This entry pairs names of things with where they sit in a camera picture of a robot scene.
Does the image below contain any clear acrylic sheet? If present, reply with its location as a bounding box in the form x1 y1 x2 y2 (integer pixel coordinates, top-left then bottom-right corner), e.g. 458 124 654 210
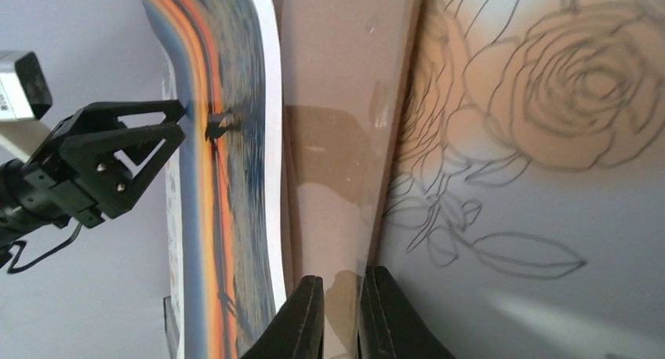
274 0 422 358

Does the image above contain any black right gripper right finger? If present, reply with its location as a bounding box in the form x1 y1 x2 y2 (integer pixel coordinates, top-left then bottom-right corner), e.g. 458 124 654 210
358 266 454 359

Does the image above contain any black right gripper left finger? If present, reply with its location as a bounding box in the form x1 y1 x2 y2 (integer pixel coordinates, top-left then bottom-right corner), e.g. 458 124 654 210
242 275 325 359

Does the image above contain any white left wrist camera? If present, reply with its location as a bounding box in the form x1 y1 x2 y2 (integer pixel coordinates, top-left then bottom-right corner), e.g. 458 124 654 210
1 50 53 162

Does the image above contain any sunset photo print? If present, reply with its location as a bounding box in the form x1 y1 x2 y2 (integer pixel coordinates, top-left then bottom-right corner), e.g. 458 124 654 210
142 0 287 358

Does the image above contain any white mat board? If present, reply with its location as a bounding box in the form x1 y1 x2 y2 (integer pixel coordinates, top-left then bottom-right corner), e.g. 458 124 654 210
163 150 184 358

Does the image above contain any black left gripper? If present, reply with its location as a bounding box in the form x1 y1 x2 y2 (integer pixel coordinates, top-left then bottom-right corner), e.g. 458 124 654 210
1 100 185 243

